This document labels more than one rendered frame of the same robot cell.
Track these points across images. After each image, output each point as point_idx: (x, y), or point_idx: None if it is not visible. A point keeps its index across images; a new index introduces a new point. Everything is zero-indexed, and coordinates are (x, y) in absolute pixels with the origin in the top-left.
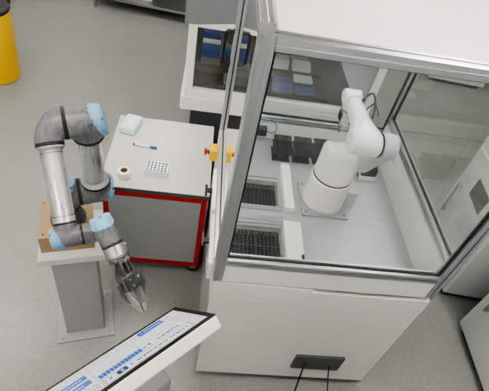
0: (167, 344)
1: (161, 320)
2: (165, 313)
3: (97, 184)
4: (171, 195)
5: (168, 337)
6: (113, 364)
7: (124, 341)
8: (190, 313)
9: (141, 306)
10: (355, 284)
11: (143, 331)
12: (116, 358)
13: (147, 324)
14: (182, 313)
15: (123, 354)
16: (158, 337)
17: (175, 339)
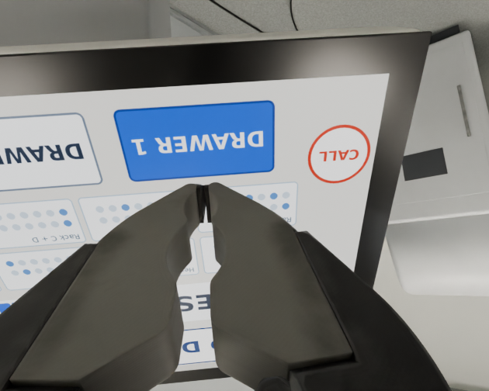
0: (186, 368)
1: (277, 140)
2: (347, 54)
3: None
4: None
5: (208, 335)
6: None
7: (32, 102)
8: (352, 268)
9: (206, 209)
10: None
11: (161, 137)
12: None
13: (213, 48)
14: (351, 220)
15: (26, 256)
16: (188, 297)
17: (214, 371)
